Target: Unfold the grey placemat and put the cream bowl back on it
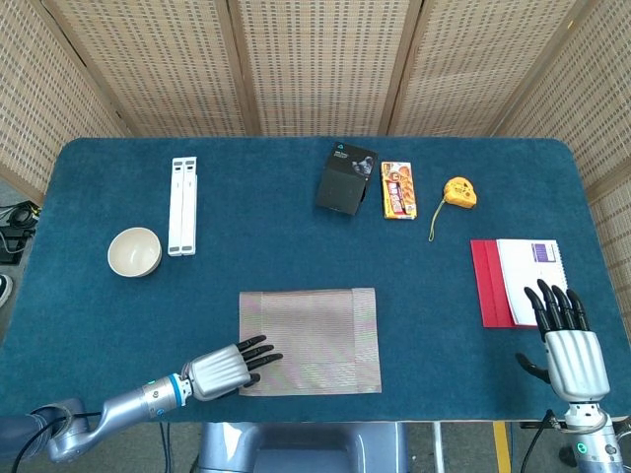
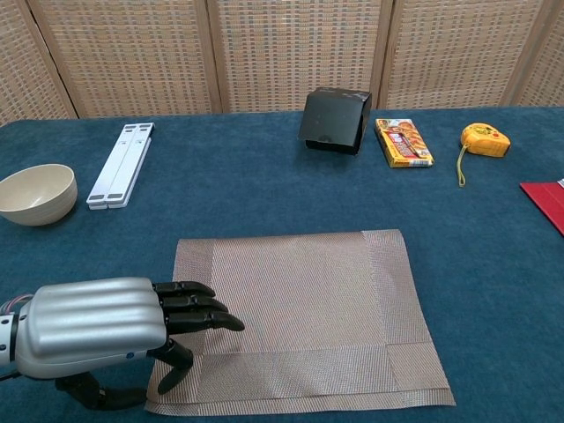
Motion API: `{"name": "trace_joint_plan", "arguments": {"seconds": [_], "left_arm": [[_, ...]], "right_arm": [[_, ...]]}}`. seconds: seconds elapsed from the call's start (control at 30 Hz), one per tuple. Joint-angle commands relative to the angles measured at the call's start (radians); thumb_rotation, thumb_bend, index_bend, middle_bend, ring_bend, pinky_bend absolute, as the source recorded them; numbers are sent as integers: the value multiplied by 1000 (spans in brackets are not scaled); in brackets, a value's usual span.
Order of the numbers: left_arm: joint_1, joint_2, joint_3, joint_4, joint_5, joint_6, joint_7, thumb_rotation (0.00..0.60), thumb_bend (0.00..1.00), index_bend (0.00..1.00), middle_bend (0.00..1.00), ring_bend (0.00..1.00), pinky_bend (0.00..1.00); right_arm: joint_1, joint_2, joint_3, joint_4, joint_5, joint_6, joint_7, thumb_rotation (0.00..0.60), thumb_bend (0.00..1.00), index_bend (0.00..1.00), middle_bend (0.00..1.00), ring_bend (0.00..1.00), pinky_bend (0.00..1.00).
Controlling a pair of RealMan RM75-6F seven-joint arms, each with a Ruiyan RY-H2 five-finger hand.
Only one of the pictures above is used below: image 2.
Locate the white folded laptop stand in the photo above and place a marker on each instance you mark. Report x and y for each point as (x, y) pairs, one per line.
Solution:
(119, 167)

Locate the red folder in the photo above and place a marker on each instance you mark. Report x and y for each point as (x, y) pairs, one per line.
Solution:
(548, 202)

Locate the cream round bowl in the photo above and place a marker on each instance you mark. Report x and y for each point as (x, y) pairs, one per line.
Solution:
(37, 198)

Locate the woven rattan folding screen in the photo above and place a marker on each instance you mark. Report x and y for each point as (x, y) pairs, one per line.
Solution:
(286, 53)

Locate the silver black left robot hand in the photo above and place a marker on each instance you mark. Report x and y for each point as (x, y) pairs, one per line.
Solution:
(92, 321)

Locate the brown woven placemat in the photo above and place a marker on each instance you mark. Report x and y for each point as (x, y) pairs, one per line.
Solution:
(308, 308)

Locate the black cardboard box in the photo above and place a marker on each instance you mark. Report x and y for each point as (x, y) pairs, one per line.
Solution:
(330, 116)

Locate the blue felt table cover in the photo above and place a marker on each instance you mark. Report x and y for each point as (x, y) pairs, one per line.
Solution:
(247, 198)

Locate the yellow tape measure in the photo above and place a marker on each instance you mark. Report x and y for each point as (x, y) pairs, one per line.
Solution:
(484, 138)

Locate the yellow snack box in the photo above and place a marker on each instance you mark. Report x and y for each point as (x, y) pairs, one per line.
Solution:
(403, 143)

